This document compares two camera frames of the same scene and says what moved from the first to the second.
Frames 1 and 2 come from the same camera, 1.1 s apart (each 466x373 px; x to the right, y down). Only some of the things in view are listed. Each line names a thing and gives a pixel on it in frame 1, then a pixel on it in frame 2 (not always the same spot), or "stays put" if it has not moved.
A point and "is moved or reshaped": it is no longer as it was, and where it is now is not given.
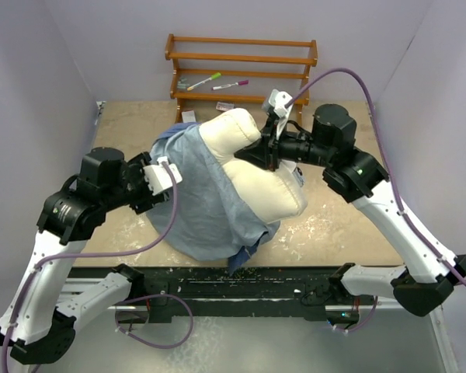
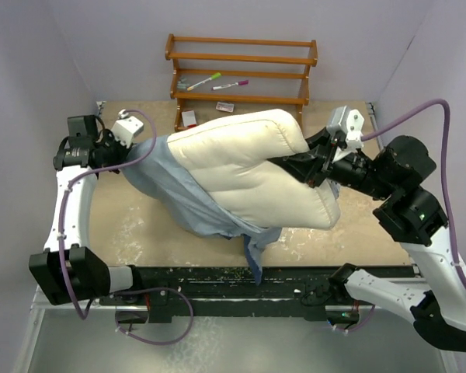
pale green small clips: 182,85 stays put
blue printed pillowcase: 212,222 is moved or reshaped
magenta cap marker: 241,82 stays put
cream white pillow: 276,195 is moved or reshaped
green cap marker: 213,76 stays put
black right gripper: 266,151 to 309,165
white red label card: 224,106 stays put
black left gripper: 135,165 to 108,136
